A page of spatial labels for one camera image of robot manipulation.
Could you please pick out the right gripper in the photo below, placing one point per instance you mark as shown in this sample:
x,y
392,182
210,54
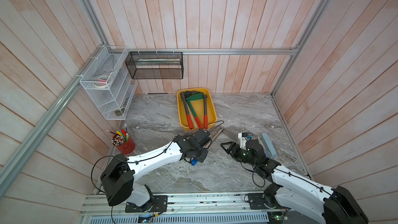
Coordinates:
x,y
231,148

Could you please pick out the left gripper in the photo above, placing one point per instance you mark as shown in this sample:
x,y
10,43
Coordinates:
x,y
201,158

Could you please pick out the blue grip steel hoe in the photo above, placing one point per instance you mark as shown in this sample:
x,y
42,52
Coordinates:
x,y
214,137

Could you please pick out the tape roll on shelf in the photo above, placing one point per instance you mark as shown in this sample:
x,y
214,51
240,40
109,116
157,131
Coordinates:
x,y
102,81

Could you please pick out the green shaft red grip hoe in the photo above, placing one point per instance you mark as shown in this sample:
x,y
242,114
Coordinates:
x,y
193,96

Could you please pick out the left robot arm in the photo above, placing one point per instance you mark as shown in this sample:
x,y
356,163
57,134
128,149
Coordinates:
x,y
120,176

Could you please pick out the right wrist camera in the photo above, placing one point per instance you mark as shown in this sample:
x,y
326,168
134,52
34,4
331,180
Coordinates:
x,y
244,138

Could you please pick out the wooden handle hoe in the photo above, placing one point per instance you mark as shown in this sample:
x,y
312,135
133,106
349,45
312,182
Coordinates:
x,y
200,124

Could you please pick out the yellow plastic storage box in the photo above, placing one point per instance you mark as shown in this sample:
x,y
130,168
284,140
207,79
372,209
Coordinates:
x,y
199,106

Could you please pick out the red pencil cup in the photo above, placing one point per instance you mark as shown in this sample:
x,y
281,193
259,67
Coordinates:
x,y
123,141

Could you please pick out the black wire mesh basket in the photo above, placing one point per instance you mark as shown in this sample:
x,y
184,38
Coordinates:
x,y
155,65

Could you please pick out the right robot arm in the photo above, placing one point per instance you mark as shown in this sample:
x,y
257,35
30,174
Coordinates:
x,y
324,204

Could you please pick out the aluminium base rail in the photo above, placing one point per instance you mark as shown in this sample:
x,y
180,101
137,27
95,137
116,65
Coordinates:
x,y
198,203

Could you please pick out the grey hole punch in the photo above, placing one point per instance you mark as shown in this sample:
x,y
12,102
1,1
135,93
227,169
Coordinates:
x,y
267,144

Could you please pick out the white wire shelf rack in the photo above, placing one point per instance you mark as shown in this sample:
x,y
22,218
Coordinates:
x,y
112,102

